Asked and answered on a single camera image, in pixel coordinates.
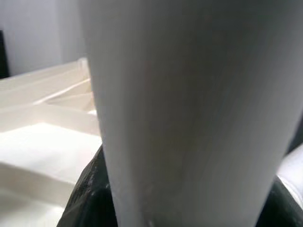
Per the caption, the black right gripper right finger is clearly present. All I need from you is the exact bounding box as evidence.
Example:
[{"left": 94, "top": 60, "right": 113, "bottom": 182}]
[{"left": 267, "top": 178, "right": 303, "bottom": 227}]

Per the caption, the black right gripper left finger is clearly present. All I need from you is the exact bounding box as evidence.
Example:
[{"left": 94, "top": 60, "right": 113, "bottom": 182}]
[{"left": 63, "top": 141, "right": 119, "bottom": 227}]

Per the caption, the white plastic table top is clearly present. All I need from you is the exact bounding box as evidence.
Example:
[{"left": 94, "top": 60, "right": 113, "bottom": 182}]
[{"left": 0, "top": 58, "right": 105, "bottom": 227}]

